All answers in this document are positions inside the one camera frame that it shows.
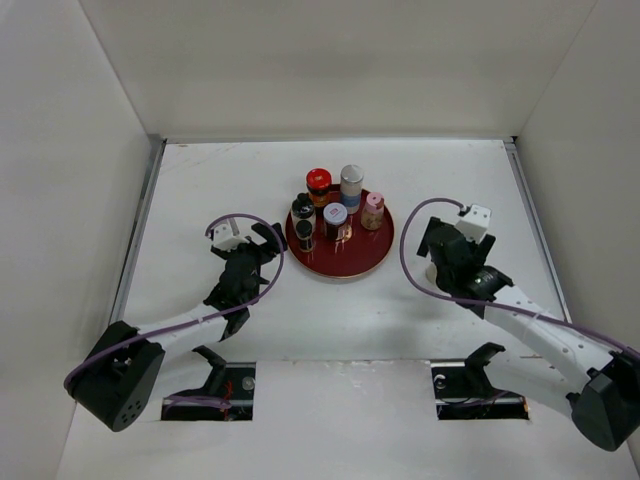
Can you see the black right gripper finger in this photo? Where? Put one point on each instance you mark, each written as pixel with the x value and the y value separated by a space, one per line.
pixel 484 246
pixel 426 241

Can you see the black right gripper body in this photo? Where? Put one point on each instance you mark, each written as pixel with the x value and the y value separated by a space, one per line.
pixel 442 281

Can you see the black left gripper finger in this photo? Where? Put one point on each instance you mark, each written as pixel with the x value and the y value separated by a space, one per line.
pixel 223 251
pixel 274 239

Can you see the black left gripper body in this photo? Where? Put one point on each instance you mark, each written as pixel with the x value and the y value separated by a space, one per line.
pixel 257 255

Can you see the small black-lid spice jar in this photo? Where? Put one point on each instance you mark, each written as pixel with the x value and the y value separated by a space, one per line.
pixel 304 232

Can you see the black-cap white powder bottle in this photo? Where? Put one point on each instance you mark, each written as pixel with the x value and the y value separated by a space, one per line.
pixel 303 208

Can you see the pink-lid jar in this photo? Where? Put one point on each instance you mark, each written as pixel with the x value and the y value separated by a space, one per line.
pixel 373 211

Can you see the white-lid dark sauce jar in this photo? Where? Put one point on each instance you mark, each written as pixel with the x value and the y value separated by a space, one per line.
pixel 335 216

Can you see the red-lid chili sauce jar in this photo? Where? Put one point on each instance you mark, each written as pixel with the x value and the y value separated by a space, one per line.
pixel 318 182

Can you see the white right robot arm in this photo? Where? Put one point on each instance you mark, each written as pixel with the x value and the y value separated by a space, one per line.
pixel 591 380

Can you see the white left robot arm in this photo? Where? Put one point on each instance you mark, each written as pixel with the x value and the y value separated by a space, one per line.
pixel 117 379

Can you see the chrome-cap white salt shaker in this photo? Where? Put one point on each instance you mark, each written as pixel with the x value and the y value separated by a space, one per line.
pixel 431 273

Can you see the round red lacquer tray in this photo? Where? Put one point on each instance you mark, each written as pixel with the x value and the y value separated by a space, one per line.
pixel 357 254

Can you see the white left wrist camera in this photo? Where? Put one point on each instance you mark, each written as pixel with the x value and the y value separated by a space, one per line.
pixel 226 232

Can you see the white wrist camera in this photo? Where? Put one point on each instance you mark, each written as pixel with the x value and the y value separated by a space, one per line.
pixel 226 232
pixel 474 222

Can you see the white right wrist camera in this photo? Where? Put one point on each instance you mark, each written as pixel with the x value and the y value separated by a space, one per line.
pixel 474 222

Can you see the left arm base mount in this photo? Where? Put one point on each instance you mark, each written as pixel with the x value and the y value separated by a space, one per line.
pixel 226 395

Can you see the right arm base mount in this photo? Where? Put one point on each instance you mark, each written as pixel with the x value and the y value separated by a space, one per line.
pixel 463 391

